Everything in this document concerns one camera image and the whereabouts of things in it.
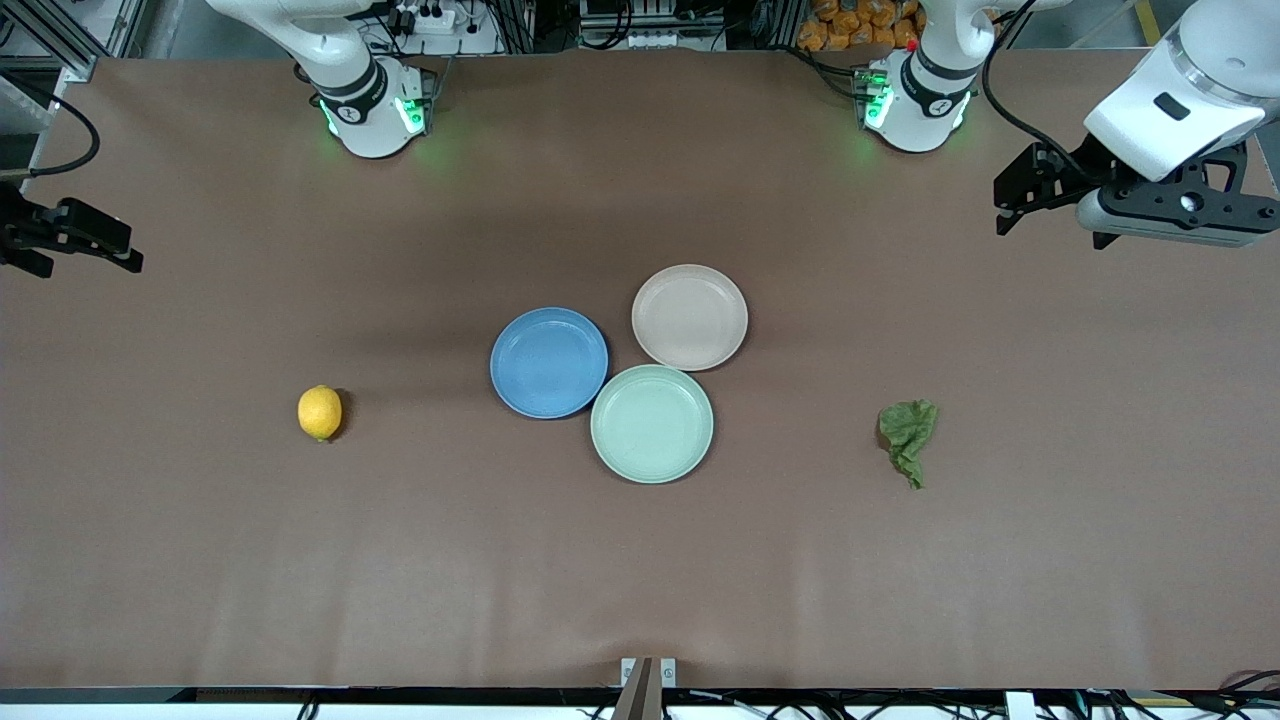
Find beige plate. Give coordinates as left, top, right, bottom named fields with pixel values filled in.
left=631, top=264, right=750, bottom=373

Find yellow lemon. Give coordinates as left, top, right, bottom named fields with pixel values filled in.
left=297, top=385, right=344, bottom=443

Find blue plate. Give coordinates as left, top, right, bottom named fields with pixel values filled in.
left=489, top=306, right=610, bottom=420

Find mint green plate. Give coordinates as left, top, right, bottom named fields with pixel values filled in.
left=589, top=364, right=715, bottom=485

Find orange snack bags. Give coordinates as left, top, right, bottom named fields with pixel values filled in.
left=797, top=0, right=923, bottom=53

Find aluminium frame profile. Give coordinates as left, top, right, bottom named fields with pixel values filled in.
left=0, top=0, right=151, bottom=86

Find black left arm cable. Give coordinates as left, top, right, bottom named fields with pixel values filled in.
left=980, top=0, right=1101, bottom=181

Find green lettuce leaf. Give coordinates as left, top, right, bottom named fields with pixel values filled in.
left=877, top=399, right=940, bottom=491

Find white power strip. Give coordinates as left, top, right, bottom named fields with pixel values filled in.
left=385, top=0, right=459, bottom=37

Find white bracket with brown post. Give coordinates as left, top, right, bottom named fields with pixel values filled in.
left=612, top=656, right=678, bottom=720

